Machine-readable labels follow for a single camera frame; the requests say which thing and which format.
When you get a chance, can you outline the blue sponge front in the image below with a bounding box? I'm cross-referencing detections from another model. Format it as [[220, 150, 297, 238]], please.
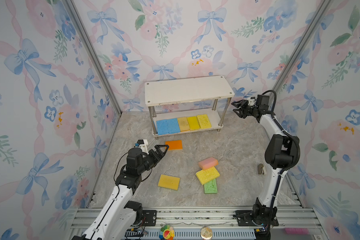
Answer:
[[167, 118, 181, 134]]

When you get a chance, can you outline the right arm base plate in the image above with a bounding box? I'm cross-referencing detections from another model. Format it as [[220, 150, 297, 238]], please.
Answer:
[[233, 210, 279, 228]]

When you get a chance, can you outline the bright yellow scouring sponge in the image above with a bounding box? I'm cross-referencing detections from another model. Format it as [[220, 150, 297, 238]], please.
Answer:
[[187, 116, 201, 131]]

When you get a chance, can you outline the right aluminium frame post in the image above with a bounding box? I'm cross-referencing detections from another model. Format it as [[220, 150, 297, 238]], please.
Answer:
[[270, 0, 333, 112]]

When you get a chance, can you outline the blue sponge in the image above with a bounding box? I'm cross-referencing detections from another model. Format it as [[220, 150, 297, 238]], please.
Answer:
[[156, 120, 169, 136], [167, 118, 181, 134]]

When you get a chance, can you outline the pink sponge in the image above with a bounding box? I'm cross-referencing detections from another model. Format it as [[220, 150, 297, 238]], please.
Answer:
[[198, 157, 219, 170]]

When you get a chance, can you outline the green sponge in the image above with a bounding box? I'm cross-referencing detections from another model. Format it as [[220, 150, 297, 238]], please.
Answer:
[[204, 179, 218, 194]]

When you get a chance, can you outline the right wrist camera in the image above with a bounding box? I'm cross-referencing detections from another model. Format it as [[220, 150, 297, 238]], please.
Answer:
[[249, 95, 270, 110]]

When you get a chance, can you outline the round gold badge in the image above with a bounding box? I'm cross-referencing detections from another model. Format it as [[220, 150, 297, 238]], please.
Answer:
[[200, 226, 213, 240]]

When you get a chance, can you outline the aluminium frame post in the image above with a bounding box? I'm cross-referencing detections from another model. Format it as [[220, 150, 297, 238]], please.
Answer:
[[270, 0, 333, 112], [62, 0, 122, 117]]

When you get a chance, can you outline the orange sponge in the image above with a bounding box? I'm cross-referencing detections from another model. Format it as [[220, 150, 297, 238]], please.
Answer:
[[165, 140, 183, 151]]

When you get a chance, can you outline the small grey stapler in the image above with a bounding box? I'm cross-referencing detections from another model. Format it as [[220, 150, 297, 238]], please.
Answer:
[[258, 164, 266, 175]]

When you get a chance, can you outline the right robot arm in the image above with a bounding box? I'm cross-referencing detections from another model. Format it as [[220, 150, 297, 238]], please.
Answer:
[[232, 96, 301, 229]]

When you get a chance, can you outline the light yellow cellulose sponge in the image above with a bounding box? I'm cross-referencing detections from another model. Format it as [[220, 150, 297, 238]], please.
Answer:
[[196, 167, 220, 185]]

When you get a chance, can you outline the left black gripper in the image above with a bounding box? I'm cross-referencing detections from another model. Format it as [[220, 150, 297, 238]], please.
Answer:
[[137, 144, 168, 176]]

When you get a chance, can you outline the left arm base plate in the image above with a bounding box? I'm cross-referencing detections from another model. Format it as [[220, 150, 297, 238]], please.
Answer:
[[132, 210, 157, 227]]

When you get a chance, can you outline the colourful flower toy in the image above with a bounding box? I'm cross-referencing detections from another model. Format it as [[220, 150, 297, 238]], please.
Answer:
[[159, 225, 175, 240]]

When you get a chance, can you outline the left aluminium frame post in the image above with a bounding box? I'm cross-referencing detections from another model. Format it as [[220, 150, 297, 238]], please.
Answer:
[[62, 0, 122, 117]]

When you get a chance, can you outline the aluminium front rail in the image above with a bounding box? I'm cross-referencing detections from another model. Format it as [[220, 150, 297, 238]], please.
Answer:
[[64, 205, 329, 240]]

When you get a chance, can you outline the white two-tier metal shelf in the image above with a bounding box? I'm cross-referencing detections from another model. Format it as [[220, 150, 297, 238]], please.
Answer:
[[145, 76, 235, 138]]

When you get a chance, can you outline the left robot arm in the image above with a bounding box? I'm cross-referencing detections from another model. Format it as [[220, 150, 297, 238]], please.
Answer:
[[72, 140, 170, 240]]

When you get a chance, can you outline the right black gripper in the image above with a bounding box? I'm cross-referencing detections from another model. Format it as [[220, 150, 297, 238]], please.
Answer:
[[230, 99, 258, 119]]

